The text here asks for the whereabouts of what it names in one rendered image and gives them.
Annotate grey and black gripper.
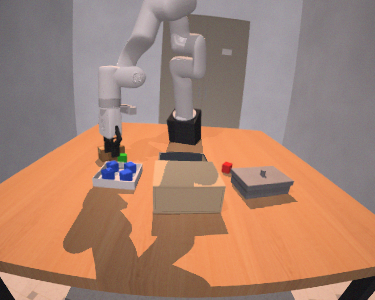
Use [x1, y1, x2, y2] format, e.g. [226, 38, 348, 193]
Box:
[99, 106, 122, 158]

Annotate brown cardboard box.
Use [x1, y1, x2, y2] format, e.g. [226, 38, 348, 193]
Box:
[97, 143, 125, 162]

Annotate red block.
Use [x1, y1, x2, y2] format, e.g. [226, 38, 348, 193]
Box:
[221, 162, 233, 174]

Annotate green block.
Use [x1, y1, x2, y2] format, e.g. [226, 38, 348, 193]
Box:
[117, 153, 127, 163]

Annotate blue block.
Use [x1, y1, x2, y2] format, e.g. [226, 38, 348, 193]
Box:
[119, 169, 133, 181]
[124, 161, 137, 173]
[106, 160, 119, 172]
[101, 168, 115, 180]

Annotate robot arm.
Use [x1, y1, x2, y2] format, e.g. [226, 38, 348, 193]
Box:
[98, 0, 206, 121]

